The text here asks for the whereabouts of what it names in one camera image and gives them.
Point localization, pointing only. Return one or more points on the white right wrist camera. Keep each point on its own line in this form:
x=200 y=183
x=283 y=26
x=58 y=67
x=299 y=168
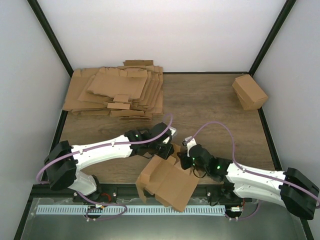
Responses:
x=189 y=142

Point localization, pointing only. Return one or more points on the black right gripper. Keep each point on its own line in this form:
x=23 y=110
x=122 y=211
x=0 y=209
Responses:
x=183 y=158

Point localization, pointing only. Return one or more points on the brown cardboard box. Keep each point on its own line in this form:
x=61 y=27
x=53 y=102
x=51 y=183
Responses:
x=161 y=172
x=249 y=93

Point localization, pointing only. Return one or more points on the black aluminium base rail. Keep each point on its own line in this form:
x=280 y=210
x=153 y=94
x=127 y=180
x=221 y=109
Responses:
x=213 y=193

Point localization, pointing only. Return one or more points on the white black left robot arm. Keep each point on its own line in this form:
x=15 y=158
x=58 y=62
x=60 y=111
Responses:
x=66 y=162

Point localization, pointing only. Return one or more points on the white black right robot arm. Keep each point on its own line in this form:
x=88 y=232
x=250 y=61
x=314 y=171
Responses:
x=290 y=189

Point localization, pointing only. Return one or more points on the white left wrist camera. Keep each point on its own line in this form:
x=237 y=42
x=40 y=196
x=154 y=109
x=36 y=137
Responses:
x=173 y=131

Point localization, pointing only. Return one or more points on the black right frame post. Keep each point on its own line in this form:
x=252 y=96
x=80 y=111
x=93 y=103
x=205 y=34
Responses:
x=277 y=25

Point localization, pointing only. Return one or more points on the black frame post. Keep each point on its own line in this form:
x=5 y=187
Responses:
x=277 y=25
x=42 y=19

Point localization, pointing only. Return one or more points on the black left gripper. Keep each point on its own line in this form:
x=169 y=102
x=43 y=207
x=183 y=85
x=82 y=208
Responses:
x=166 y=153

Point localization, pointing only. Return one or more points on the light blue slotted cable duct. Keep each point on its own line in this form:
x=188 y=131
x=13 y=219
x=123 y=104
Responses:
x=132 y=210

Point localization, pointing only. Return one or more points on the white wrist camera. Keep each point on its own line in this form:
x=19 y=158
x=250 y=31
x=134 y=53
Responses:
x=189 y=142
x=173 y=131

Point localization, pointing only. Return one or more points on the black left frame post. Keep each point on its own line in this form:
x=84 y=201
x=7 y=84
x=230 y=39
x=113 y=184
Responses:
x=42 y=19

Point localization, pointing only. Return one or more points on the stack of flat cardboard blanks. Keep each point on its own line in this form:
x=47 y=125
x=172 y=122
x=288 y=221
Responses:
x=132 y=91

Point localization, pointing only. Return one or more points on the folded brown cardboard box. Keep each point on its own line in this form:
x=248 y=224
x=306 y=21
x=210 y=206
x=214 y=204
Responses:
x=249 y=93

